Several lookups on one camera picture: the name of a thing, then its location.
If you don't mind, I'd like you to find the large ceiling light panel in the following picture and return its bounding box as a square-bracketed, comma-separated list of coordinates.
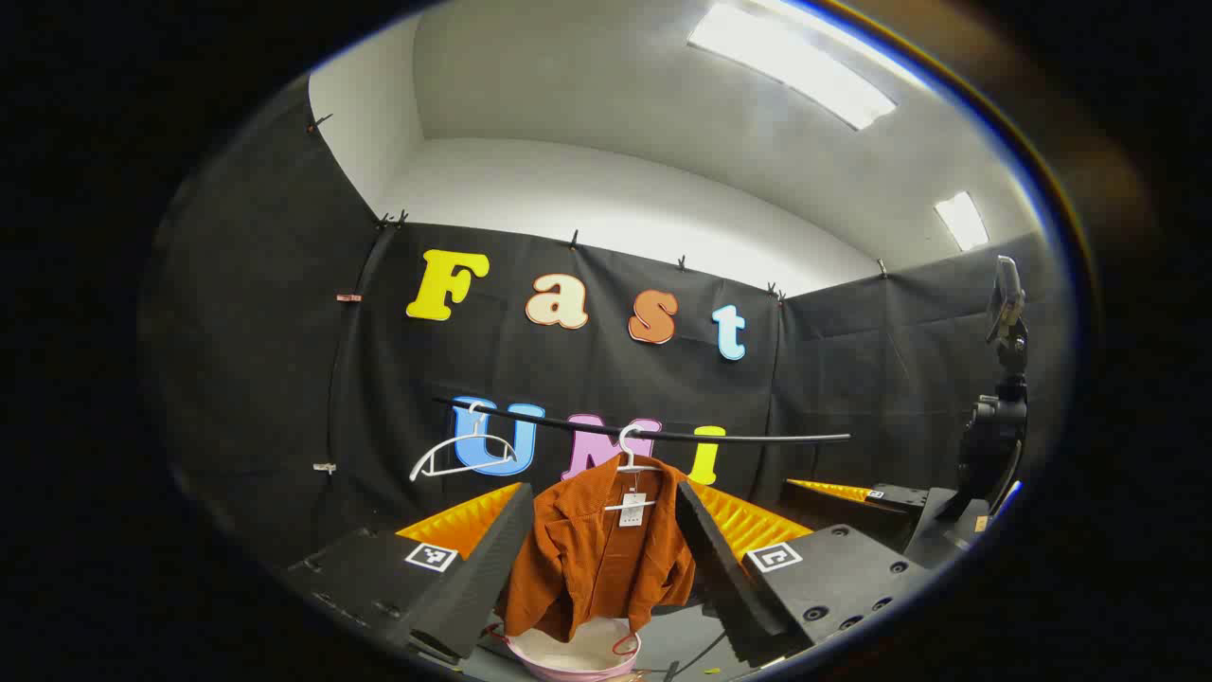
[686, 0, 899, 132]

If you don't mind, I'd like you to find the small ceiling light panel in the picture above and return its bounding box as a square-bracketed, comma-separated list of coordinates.
[934, 191, 990, 253]

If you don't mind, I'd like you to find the pink laundry hamper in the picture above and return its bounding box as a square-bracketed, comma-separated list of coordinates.
[488, 616, 645, 682]

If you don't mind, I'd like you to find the orange corduroy jacket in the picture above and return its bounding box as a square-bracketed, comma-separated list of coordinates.
[499, 455, 699, 645]

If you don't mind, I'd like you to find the white clothes hanger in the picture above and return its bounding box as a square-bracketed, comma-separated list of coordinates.
[409, 403, 520, 482]
[604, 424, 666, 512]

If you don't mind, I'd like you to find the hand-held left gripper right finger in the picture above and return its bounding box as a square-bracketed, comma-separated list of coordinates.
[674, 480, 934, 669]

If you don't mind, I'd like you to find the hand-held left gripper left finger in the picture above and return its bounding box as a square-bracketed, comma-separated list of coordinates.
[284, 481, 536, 664]

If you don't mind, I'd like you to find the black clothes rack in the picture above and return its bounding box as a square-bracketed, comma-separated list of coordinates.
[434, 396, 851, 446]

